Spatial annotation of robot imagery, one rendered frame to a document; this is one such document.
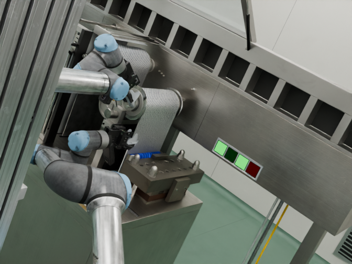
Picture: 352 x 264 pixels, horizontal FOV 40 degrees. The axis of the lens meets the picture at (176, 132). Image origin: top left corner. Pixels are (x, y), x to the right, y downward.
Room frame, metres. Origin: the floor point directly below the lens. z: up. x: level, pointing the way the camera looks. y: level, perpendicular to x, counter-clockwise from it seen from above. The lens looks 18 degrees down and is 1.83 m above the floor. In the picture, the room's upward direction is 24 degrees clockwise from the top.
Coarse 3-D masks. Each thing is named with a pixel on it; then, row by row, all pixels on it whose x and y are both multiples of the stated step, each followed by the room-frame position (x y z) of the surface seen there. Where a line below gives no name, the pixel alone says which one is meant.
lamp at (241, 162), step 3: (240, 156) 2.01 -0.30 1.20; (237, 159) 2.02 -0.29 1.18; (240, 159) 2.01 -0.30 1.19; (243, 159) 2.00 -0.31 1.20; (246, 159) 2.00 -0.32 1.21; (237, 162) 2.01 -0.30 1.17; (240, 162) 2.01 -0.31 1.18; (243, 162) 2.00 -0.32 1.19; (246, 162) 1.99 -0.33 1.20; (237, 165) 2.01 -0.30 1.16; (240, 165) 2.00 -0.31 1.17; (243, 165) 2.00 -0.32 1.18; (243, 168) 1.99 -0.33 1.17
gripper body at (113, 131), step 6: (114, 126) 1.86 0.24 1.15; (120, 126) 1.86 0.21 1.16; (108, 132) 1.77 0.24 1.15; (114, 132) 1.79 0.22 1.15; (120, 132) 1.82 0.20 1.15; (126, 132) 1.82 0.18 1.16; (132, 132) 1.85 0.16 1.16; (114, 138) 1.81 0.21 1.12; (120, 138) 1.81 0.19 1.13; (126, 138) 1.85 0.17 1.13; (108, 144) 1.76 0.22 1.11; (114, 144) 1.82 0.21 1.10; (120, 144) 1.82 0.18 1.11
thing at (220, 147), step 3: (219, 141) 2.08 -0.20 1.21; (219, 144) 2.07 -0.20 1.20; (222, 144) 2.07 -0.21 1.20; (216, 147) 2.08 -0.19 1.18; (219, 147) 2.07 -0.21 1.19; (222, 147) 2.06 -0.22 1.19; (225, 147) 2.06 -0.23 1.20; (216, 150) 2.07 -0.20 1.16; (219, 150) 2.07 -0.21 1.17; (222, 150) 2.06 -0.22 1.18; (219, 153) 2.06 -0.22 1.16; (222, 153) 2.06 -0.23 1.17
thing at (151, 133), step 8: (144, 120) 1.95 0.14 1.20; (152, 120) 2.00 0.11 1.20; (160, 120) 2.04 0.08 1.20; (168, 120) 2.09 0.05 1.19; (136, 128) 1.92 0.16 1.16; (144, 128) 1.97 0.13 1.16; (152, 128) 2.02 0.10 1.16; (160, 128) 2.07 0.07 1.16; (168, 128) 2.12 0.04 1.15; (144, 136) 1.99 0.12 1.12; (152, 136) 2.04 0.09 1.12; (160, 136) 2.09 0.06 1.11; (144, 144) 2.01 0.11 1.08; (152, 144) 2.06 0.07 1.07; (160, 144) 2.11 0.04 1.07; (128, 152) 1.93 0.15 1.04; (136, 152) 1.98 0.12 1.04; (144, 152) 2.03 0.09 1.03
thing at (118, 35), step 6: (96, 30) 2.09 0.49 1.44; (102, 30) 2.07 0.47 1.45; (108, 30) 2.10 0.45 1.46; (114, 30) 2.18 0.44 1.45; (114, 36) 2.08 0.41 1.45; (120, 36) 2.12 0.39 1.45; (126, 36) 2.16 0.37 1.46; (132, 36) 2.23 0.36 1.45; (138, 36) 2.32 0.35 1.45; (144, 36) 2.36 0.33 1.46; (132, 42) 2.18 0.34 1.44; (138, 42) 2.24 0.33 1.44; (144, 42) 2.26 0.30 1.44; (150, 42) 2.30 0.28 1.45; (156, 42) 2.34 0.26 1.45
